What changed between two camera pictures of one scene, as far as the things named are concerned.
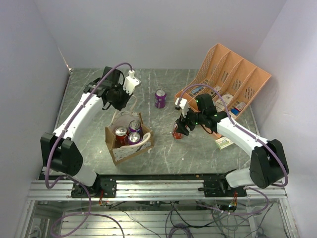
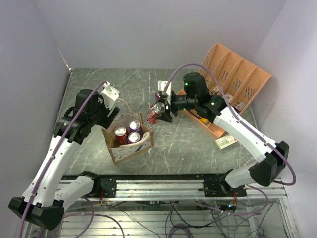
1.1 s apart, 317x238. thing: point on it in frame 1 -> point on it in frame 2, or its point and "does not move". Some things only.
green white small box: [223, 142] does not move
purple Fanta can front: [134, 138] does not move
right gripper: [182, 128] -> [166, 116]
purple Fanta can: [134, 126] does not move
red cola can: [177, 135] -> [156, 108]
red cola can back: [122, 136] does not move
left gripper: [120, 106] -> [106, 121]
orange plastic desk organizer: [230, 81] does not move
